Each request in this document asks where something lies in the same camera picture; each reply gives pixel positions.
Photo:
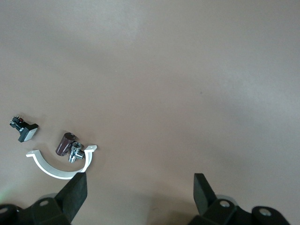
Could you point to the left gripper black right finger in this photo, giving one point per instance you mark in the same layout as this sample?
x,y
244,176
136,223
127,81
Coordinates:
x,y
204,189

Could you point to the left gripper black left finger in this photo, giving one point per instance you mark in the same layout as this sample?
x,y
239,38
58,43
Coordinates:
x,y
75,187

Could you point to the black square push button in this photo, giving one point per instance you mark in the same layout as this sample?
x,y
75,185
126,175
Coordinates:
x,y
29,133

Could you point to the chrome valve fitting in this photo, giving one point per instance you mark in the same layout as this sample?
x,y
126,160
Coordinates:
x,y
75,153

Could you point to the brown cylinder capacitor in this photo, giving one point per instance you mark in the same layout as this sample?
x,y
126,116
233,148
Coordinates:
x,y
64,145

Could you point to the brown table cover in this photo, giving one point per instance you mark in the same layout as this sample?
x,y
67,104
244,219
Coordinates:
x,y
164,70

